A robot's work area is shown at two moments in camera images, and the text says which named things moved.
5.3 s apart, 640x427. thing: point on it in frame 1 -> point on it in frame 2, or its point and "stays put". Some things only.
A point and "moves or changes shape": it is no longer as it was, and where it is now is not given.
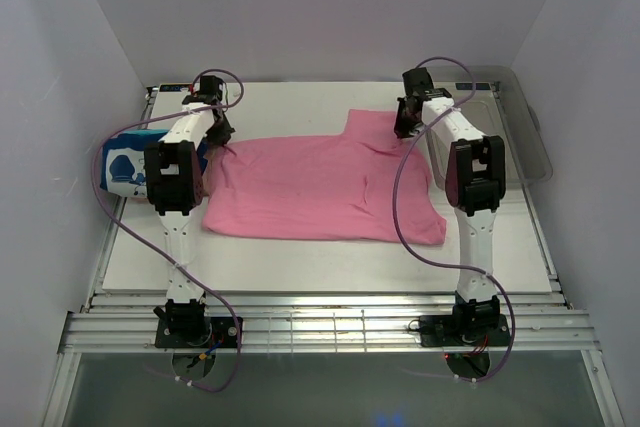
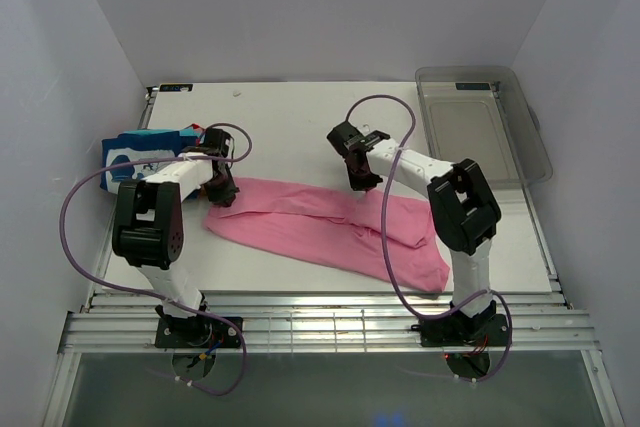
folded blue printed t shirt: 123,162 stays put
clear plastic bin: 493,98 stays put
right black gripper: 402,130 -> 363,185
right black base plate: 441,331 stays put
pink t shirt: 338,185 moves or changes shape
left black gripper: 223,136 -> 219,197
